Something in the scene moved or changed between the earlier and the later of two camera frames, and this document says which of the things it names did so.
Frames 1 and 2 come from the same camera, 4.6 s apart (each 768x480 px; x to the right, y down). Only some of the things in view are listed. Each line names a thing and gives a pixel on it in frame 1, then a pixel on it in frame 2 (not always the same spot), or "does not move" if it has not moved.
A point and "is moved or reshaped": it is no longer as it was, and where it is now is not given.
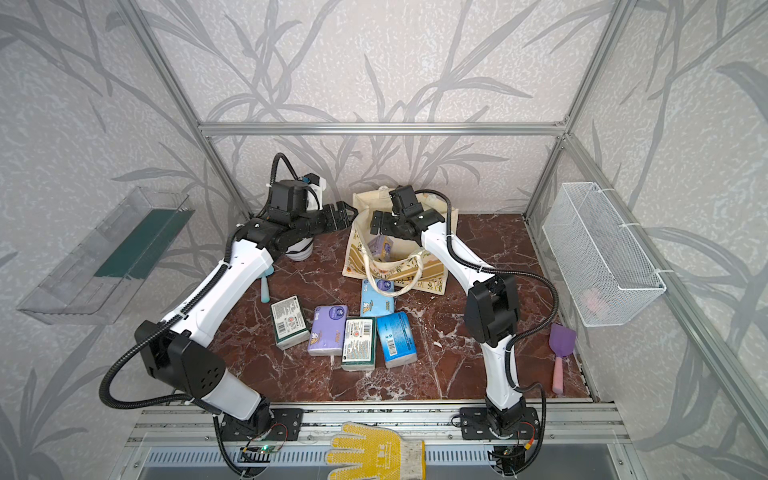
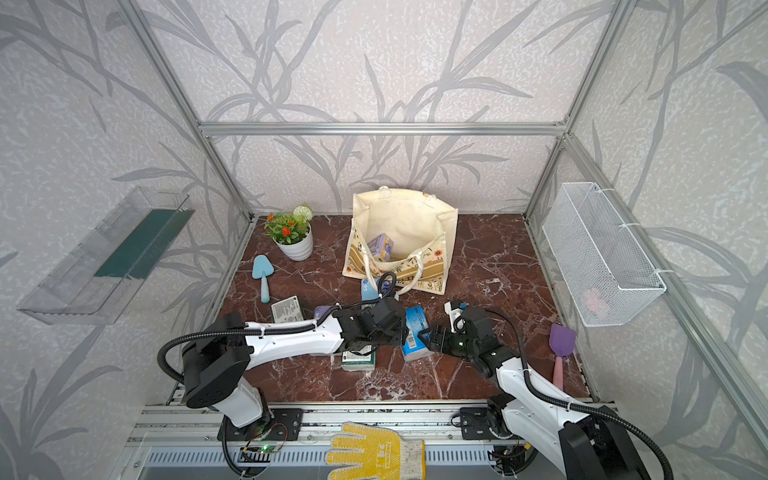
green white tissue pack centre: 359,344 does not move
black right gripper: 383,224 -> 437,332
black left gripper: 332,218 -> 401,332
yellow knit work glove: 363,452 does not move
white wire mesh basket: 604,269 does not move
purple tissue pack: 381,247 does not move
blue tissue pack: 397,340 is moved or reshaped
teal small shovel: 264,284 does not move
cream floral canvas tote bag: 386,263 does not move
